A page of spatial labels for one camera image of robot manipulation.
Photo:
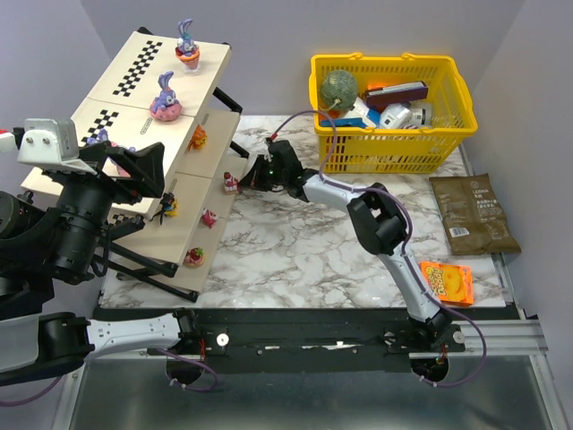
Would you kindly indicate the green melon ball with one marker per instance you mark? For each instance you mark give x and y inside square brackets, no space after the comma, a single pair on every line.
[339,89]

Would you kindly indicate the beige tiered shelf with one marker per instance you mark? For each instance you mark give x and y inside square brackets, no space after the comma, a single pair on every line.
[120,102]

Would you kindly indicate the orange snack box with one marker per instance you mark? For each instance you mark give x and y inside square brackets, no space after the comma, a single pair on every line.
[452,284]

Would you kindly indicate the black dragon toy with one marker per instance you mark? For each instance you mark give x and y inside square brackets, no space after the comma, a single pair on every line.
[168,207]

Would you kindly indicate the brown coffee bag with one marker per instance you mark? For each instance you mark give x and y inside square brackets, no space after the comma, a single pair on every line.
[472,216]

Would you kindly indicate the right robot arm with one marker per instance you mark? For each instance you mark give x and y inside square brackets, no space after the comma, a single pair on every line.
[380,222]

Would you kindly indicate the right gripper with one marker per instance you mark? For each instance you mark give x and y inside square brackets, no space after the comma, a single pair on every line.
[261,171]

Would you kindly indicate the yellow plastic basket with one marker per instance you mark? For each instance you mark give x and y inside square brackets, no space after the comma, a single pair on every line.
[390,143]

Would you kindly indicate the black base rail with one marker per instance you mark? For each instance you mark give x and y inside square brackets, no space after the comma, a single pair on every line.
[271,341]

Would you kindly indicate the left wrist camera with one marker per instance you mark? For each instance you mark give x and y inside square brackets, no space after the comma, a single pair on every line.
[52,144]

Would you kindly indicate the white bottle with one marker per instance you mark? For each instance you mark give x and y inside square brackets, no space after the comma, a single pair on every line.
[421,113]

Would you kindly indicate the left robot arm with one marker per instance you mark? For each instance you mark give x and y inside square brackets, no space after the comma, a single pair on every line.
[70,242]

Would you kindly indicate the orange dragon toy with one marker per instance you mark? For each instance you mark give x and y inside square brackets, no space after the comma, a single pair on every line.
[199,139]

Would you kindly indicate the strawberry cake slice toy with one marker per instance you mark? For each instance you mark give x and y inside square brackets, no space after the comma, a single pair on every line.
[230,184]

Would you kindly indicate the pink bear toy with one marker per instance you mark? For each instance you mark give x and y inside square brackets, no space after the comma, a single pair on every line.
[209,218]

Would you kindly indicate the strawberry tart toy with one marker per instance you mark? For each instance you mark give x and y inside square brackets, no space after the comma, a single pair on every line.
[194,257]

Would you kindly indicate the purple box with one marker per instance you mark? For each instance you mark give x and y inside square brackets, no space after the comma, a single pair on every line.
[400,93]

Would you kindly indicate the purple bunny cupcake toy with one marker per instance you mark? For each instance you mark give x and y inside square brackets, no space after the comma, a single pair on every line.
[186,50]

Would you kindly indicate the blue box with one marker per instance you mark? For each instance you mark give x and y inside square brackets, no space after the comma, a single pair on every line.
[343,122]

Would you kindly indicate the purple bunny pink donut toy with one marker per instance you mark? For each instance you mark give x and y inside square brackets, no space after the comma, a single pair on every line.
[102,136]

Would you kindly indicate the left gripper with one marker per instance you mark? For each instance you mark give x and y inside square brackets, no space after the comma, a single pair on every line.
[104,177]

